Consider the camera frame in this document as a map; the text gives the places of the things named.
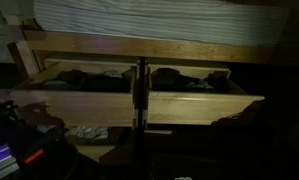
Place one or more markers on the silver aluminium rail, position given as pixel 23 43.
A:
pixel 0 161

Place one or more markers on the black bundled garment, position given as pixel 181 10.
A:
pixel 169 79

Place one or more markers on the white striped mattress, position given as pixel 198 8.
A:
pixel 155 20

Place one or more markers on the crumpled white garment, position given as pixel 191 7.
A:
pixel 89 132

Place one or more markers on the dark maroon garment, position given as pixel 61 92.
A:
pixel 217 80

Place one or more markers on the dark brown garment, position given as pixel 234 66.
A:
pixel 70 76

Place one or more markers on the white patterned garment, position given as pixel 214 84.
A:
pixel 200 85

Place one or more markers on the crumpled dark cloth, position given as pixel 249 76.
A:
pixel 57 85

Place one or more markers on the black vertical pole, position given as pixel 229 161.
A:
pixel 141 110

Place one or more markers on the wooden drawer with dark garments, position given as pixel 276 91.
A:
pixel 195 108

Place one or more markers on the pale white garment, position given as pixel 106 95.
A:
pixel 112 73

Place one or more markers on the dark brown cloth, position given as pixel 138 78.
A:
pixel 35 113

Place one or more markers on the wooden bed frame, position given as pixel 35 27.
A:
pixel 122 46

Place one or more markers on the small white floor item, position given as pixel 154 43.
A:
pixel 183 178

